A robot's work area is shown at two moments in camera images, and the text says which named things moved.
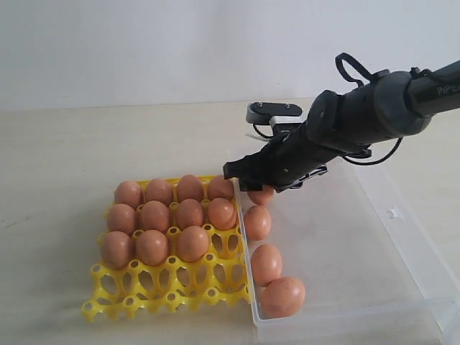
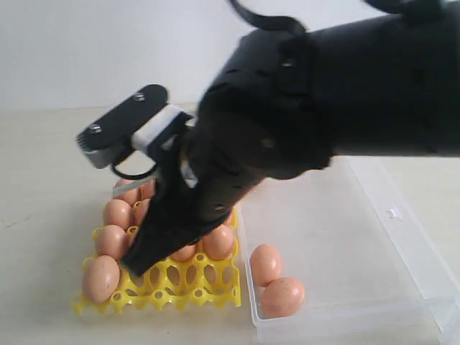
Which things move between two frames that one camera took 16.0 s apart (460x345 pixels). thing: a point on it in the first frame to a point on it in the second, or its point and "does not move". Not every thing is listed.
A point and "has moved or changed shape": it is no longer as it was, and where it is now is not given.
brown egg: [116, 250] has moved or changed shape
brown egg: [121, 218] has moved or changed shape
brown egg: [257, 222] to [218, 244]
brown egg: [282, 297] does not move
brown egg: [193, 244] has moved or changed shape
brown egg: [266, 263] does not move
